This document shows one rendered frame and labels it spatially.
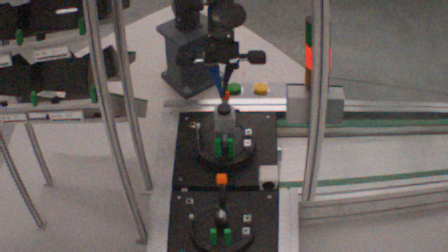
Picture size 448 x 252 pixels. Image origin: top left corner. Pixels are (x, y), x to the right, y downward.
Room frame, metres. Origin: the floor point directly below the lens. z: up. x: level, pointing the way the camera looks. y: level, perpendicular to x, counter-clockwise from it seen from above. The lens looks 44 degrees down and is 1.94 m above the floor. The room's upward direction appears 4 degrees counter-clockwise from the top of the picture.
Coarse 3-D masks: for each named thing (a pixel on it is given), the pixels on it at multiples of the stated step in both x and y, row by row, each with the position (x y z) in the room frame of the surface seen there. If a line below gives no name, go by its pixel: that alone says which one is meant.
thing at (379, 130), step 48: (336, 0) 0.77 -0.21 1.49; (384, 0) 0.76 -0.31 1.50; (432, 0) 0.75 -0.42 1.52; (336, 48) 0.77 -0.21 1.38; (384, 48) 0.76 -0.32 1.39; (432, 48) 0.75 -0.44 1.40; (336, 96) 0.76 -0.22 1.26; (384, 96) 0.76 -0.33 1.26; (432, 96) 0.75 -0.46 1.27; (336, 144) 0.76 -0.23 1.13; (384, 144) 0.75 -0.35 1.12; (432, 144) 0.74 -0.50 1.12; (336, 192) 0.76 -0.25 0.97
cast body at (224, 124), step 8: (224, 104) 0.94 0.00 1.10; (216, 112) 0.93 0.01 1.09; (224, 112) 0.92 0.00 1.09; (232, 112) 0.93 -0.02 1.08; (216, 120) 0.91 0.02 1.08; (224, 120) 0.91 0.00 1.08; (232, 120) 0.91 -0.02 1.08; (216, 128) 0.91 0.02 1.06; (224, 128) 0.91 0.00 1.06; (232, 128) 0.91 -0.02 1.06; (216, 136) 0.90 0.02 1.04; (224, 136) 0.89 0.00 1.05; (232, 136) 0.90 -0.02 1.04; (224, 144) 0.88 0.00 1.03
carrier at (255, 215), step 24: (192, 192) 0.80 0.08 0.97; (216, 192) 0.80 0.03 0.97; (240, 192) 0.79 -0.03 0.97; (264, 192) 0.79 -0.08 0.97; (192, 216) 0.65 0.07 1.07; (216, 216) 0.68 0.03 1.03; (240, 216) 0.71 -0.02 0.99; (264, 216) 0.72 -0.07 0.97; (168, 240) 0.66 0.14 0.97; (192, 240) 0.65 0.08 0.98; (216, 240) 0.63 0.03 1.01; (240, 240) 0.64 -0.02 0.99; (264, 240) 0.65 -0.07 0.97
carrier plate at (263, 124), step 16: (240, 112) 1.05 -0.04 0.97; (256, 112) 1.05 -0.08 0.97; (272, 112) 1.04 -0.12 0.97; (256, 128) 0.99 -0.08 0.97; (272, 128) 0.99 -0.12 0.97; (176, 144) 0.95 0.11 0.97; (192, 144) 0.95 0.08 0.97; (256, 144) 0.94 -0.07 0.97; (272, 144) 0.93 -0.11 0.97; (176, 160) 0.90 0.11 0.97; (192, 160) 0.90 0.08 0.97; (256, 160) 0.89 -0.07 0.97; (272, 160) 0.88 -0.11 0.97; (176, 176) 0.85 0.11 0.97; (192, 176) 0.85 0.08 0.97; (208, 176) 0.85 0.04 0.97; (240, 176) 0.84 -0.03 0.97; (256, 176) 0.84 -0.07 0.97
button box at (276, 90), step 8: (248, 88) 1.15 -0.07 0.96; (272, 88) 1.15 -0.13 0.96; (280, 88) 1.14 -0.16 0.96; (232, 96) 1.12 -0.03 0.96; (240, 96) 1.12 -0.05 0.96; (248, 96) 1.12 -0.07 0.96; (256, 96) 1.12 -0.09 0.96; (264, 96) 1.12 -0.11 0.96; (272, 96) 1.11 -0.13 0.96; (280, 96) 1.11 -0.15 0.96
